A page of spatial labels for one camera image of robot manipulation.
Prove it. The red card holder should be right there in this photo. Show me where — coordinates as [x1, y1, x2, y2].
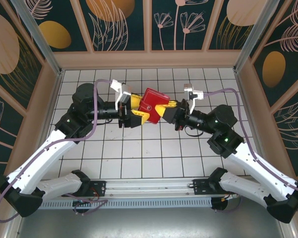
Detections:
[138, 87, 171, 124]

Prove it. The aluminium side rail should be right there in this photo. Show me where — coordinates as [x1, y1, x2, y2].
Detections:
[234, 70, 257, 149]
[46, 70, 64, 134]

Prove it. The aluminium mounting rail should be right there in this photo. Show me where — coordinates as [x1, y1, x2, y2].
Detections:
[44, 178, 251, 199]

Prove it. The aluminium frame post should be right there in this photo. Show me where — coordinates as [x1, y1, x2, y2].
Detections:
[11, 0, 64, 76]
[234, 0, 287, 74]

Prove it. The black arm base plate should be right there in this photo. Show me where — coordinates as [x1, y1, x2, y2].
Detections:
[192, 178, 211, 196]
[88, 180, 107, 197]

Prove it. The slotted grey cable duct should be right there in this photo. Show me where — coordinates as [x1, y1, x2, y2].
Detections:
[41, 197, 213, 210]

